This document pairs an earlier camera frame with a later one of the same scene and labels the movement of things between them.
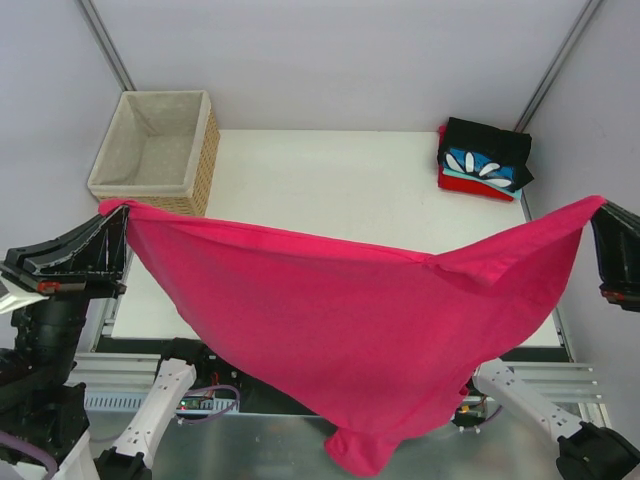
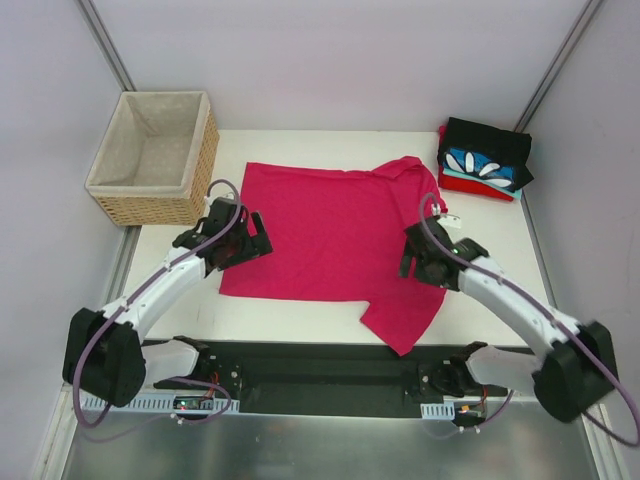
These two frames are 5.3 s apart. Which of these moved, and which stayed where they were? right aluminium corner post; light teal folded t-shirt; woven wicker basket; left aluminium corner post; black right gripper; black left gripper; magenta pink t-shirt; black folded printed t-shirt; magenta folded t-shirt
Moved: black left gripper; black right gripper; magenta pink t-shirt
Stayed: light teal folded t-shirt; black folded printed t-shirt; right aluminium corner post; left aluminium corner post; magenta folded t-shirt; woven wicker basket
